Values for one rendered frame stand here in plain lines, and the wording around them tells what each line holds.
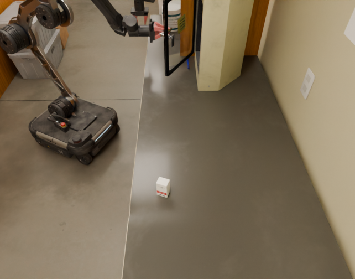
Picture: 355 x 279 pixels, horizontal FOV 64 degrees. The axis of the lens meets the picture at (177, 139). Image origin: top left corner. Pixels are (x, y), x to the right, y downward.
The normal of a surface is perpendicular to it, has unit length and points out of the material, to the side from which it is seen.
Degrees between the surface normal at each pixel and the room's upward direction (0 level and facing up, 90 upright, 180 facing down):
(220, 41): 90
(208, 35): 90
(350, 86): 90
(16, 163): 0
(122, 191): 0
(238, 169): 0
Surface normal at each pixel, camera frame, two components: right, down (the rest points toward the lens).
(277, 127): 0.00, -0.70
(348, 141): -1.00, 0.01
